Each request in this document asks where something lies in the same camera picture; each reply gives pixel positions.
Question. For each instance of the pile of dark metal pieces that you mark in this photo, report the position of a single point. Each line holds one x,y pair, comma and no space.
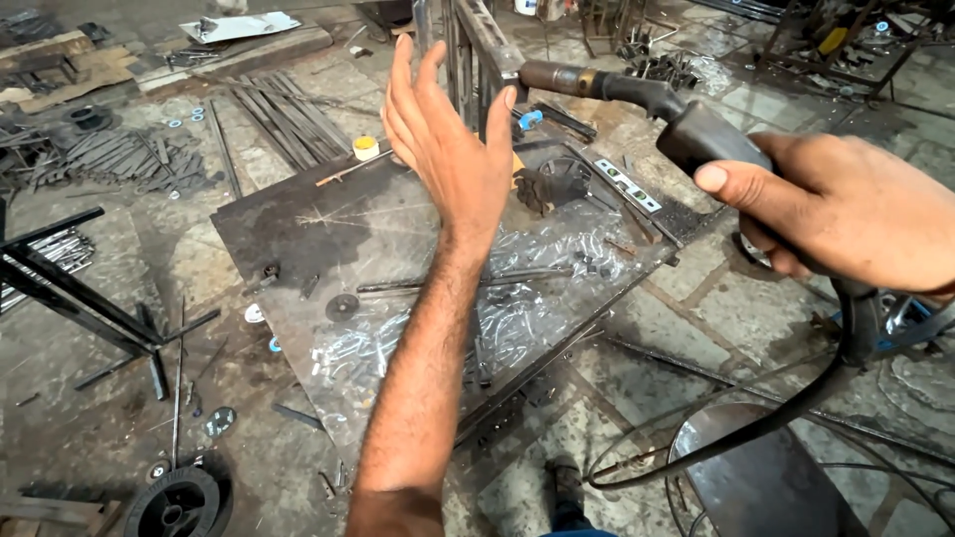
660,63

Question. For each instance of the silver spirit level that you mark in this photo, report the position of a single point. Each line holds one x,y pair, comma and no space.
627,185

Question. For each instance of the person's left hand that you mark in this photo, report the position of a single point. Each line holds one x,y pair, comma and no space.
455,164

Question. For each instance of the bent metal sheet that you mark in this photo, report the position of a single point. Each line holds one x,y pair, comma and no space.
239,26

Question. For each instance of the white container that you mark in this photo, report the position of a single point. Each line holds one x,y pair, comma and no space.
525,6

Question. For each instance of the grey cutting disc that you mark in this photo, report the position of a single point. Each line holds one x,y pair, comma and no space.
342,307

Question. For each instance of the metal rack with parts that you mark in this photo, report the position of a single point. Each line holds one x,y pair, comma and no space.
843,45

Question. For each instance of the yellow tape roll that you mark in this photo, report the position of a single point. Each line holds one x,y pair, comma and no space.
365,148

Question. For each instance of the small steel offcut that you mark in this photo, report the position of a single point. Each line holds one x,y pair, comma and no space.
310,286
268,277

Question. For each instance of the dark work glove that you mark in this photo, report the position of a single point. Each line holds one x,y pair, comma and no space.
533,192

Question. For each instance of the worn grinding disc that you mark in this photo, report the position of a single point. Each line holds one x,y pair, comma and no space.
220,422

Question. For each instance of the person's right hand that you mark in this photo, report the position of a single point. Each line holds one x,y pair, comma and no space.
858,209

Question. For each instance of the steel tube frame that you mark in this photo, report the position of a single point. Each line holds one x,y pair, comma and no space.
485,45

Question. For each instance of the black welding torch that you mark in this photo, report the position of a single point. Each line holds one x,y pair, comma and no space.
694,134

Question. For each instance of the black metal stand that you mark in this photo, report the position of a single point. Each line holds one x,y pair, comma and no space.
82,306

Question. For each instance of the brown cardboard sheet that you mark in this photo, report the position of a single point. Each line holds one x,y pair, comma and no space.
71,71

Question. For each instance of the rusty thin rod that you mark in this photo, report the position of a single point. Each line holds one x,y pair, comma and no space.
347,171

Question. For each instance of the single flat steel bar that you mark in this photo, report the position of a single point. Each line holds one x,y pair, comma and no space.
224,149

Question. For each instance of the heap of steel scraps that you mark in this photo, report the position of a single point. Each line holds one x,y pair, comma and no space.
127,160

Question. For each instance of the wooden plank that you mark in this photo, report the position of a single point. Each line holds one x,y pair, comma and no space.
246,56

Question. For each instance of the white disc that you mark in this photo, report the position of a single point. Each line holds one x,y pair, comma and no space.
254,313

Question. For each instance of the small black spool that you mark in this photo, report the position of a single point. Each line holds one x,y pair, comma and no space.
89,118

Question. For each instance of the round metal stool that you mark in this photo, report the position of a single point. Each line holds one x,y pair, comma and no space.
761,477

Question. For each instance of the bundle of shiny rods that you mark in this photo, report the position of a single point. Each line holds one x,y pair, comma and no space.
63,250

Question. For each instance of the thin steel rod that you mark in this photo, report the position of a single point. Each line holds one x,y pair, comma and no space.
177,388

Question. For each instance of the blue disc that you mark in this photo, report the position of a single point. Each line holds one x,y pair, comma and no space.
274,344

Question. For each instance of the pile of flat steel bars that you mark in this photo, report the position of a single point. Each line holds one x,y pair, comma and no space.
287,119

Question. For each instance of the person's dark shoe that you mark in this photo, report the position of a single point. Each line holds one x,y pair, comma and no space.
565,485

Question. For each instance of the steel work plate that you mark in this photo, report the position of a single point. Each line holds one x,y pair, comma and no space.
358,239

